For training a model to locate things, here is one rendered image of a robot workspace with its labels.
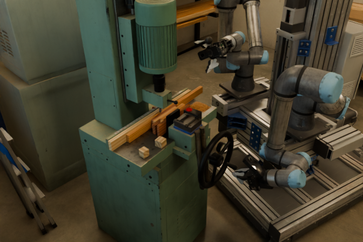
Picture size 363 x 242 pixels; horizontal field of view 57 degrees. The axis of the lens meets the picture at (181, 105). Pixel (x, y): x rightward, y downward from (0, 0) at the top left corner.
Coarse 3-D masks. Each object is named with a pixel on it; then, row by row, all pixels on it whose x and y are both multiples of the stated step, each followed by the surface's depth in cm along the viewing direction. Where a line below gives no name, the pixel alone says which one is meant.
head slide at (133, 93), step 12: (132, 12) 150; (120, 24) 149; (132, 24) 146; (120, 36) 152; (132, 36) 148; (132, 48) 150; (132, 60) 154; (132, 72) 158; (144, 72) 162; (132, 84) 161; (144, 84) 165; (132, 96) 165
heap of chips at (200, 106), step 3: (195, 102) 183; (198, 102) 182; (192, 105) 181; (195, 105) 180; (198, 105) 179; (201, 105) 179; (204, 105) 179; (207, 105) 180; (195, 108) 179; (198, 108) 178; (201, 108) 178; (204, 108) 178; (207, 108) 179; (201, 111) 177; (204, 111) 177
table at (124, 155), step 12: (192, 108) 180; (216, 108) 180; (204, 120) 174; (168, 132) 161; (132, 144) 153; (144, 144) 153; (168, 144) 153; (120, 156) 147; (132, 156) 146; (156, 156) 147; (180, 156) 155; (192, 156) 154; (132, 168) 145; (144, 168) 143
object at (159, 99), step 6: (150, 84) 168; (144, 90) 163; (150, 90) 162; (168, 90) 162; (144, 96) 165; (150, 96) 162; (156, 96) 160; (162, 96) 157; (168, 96) 161; (150, 102) 164; (156, 102) 162; (162, 102) 159; (168, 102) 162; (162, 108) 161
